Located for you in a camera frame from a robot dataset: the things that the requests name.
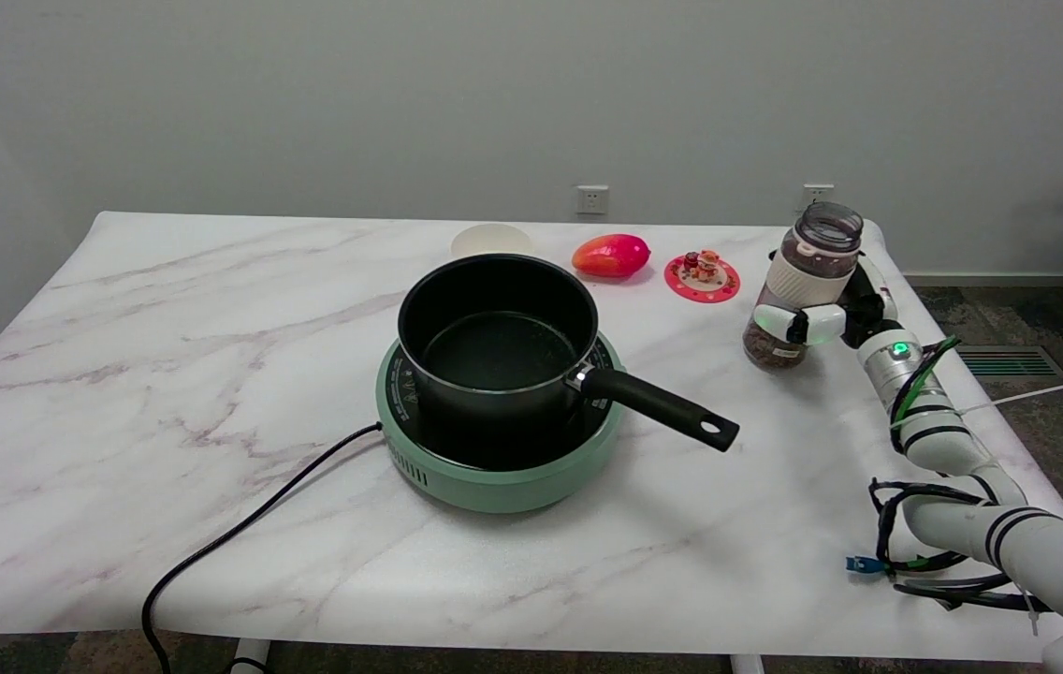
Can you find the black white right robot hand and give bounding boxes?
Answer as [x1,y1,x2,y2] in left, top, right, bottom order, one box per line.
[753,254,900,347]

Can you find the clear bottle with brown beans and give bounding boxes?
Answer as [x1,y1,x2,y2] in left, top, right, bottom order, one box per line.
[743,201,866,370]

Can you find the floor vent grille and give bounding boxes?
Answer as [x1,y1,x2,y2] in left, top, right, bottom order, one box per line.
[954,344,1063,380]

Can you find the pink coaster with figurines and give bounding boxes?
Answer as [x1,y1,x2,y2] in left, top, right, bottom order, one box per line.
[663,249,741,304]

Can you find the red toy mango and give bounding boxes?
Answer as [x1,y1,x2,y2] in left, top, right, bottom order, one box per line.
[572,233,652,279]

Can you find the white bowl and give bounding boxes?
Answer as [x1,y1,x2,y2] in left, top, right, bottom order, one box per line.
[450,223,534,260]

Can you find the green induction cooker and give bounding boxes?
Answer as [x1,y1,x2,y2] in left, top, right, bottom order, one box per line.
[375,330,627,514]

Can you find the black saucepan with handle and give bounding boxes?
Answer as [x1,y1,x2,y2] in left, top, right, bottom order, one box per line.
[397,253,740,453]

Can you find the black power cable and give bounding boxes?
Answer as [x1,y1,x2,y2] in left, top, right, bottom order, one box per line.
[140,422,385,674]

